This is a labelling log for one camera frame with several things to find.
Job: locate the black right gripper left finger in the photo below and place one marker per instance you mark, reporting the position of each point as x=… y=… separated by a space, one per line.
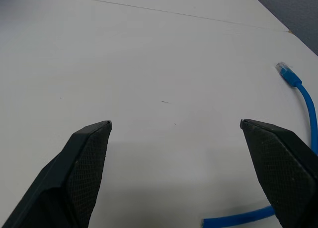
x=74 y=173

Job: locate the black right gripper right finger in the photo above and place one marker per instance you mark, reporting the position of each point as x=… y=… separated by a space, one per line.
x=280 y=168

